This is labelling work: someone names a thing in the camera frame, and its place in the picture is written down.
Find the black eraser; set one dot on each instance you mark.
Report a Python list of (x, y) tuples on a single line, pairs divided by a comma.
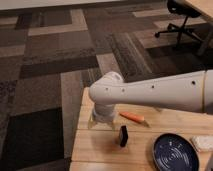
[(123, 136)]

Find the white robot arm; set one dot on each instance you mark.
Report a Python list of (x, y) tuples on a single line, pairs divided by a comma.
[(192, 92)]

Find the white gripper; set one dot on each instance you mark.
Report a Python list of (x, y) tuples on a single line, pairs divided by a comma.
[(103, 114)]

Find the white sponge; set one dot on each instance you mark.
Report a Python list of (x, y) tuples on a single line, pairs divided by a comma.
[(203, 143)]

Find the orange carrot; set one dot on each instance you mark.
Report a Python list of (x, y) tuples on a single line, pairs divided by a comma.
[(134, 117)]

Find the wooden desk in background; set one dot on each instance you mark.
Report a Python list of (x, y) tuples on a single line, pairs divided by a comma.
[(205, 8)]

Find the dark blue plate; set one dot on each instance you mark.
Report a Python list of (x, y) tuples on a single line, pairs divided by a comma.
[(172, 152)]

